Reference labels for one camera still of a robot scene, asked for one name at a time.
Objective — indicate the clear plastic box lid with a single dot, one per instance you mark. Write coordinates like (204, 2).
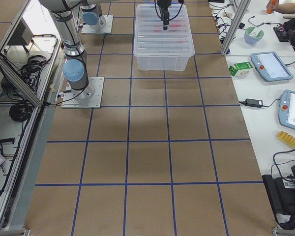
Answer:
(152, 40)

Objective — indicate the clear plastic storage box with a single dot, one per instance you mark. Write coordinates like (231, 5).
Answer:
(174, 63)

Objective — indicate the green white carton box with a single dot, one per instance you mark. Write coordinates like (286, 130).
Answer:
(240, 69)

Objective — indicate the grey control box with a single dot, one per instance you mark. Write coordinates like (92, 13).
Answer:
(22, 36)

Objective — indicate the person hand at desk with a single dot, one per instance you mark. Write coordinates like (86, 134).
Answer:
(273, 6)

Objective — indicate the pale green bowl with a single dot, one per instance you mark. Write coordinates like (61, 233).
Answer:
(253, 35)

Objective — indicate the orange marker pen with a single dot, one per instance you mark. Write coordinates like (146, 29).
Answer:
(270, 7)

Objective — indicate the upper teach pendant tablet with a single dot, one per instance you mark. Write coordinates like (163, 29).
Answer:
(270, 67)

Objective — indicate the teach pendant tablet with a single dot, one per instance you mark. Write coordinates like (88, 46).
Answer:
(270, 67)
(286, 111)

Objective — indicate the black power adapter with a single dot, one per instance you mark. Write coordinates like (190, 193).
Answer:
(252, 103)

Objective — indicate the lower teach pendant tablet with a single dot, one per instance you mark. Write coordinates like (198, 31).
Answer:
(286, 111)

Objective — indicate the yellow corrugated toy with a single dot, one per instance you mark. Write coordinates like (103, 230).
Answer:
(286, 138)

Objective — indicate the black device on desk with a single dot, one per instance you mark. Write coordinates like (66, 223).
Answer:
(281, 194)

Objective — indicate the aluminium frame post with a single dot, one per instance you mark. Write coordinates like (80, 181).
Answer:
(234, 26)

